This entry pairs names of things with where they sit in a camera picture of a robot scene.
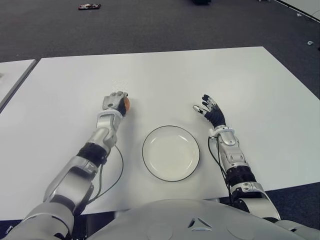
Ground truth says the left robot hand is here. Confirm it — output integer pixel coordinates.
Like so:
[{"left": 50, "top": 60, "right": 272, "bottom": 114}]
[{"left": 102, "top": 91, "right": 130, "bottom": 117}]

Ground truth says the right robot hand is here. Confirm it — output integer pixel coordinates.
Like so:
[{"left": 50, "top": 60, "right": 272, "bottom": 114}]
[{"left": 192, "top": 94, "right": 227, "bottom": 128}]

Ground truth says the white plate with black rim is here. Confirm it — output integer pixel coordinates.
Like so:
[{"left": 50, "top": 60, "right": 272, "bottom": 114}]
[{"left": 141, "top": 125, "right": 201, "bottom": 182}]

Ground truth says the dark red flat floor item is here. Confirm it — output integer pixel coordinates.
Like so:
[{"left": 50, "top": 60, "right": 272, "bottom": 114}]
[{"left": 78, "top": 2, "right": 102, "bottom": 11}]

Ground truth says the white side table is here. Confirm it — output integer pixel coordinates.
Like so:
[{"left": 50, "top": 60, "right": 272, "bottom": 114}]
[{"left": 0, "top": 59, "right": 37, "bottom": 113}]

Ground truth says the grey robot torso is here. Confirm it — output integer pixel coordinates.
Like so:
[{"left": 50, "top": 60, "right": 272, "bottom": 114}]
[{"left": 84, "top": 198, "right": 298, "bottom": 240}]

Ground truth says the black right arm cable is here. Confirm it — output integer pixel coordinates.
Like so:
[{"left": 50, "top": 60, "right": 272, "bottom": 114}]
[{"left": 208, "top": 136, "right": 234, "bottom": 201}]

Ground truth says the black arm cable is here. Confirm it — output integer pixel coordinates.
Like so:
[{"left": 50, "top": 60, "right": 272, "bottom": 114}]
[
  {"left": 208, "top": 136, "right": 234, "bottom": 201},
  {"left": 86, "top": 143, "right": 125, "bottom": 204}
]

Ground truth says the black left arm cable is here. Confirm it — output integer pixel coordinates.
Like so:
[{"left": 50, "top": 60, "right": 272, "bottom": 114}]
[{"left": 86, "top": 143, "right": 125, "bottom": 204}]

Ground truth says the white table with cable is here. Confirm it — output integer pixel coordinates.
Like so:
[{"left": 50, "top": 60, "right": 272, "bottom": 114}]
[{"left": 274, "top": 0, "right": 320, "bottom": 20}]

